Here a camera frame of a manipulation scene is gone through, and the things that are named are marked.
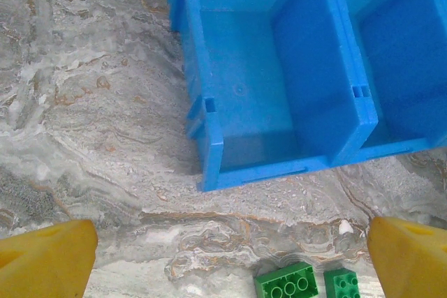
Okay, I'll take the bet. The light green studded lego brick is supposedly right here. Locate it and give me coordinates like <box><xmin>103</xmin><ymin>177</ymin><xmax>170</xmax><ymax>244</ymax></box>
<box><xmin>323</xmin><ymin>269</ymin><xmax>361</xmax><ymax>298</ymax></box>

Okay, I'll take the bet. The blue plastic bin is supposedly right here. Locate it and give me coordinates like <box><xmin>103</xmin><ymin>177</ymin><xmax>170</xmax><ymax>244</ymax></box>
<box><xmin>167</xmin><ymin>0</ymin><xmax>380</xmax><ymax>193</ymax></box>
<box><xmin>328</xmin><ymin>0</ymin><xmax>447</xmax><ymax>154</ymax></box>

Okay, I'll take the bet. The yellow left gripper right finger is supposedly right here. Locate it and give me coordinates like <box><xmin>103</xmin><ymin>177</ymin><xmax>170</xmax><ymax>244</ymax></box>
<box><xmin>366</xmin><ymin>216</ymin><xmax>447</xmax><ymax>298</ymax></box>

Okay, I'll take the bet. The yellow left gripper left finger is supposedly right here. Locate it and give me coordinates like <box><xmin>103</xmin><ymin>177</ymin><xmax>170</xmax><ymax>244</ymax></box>
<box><xmin>0</xmin><ymin>219</ymin><xmax>98</xmax><ymax>298</ymax></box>

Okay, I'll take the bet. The green lego brick upside down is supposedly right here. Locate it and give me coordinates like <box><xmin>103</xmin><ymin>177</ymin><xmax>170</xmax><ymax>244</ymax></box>
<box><xmin>254</xmin><ymin>262</ymin><xmax>321</xmax><ymax>298</ymax></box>

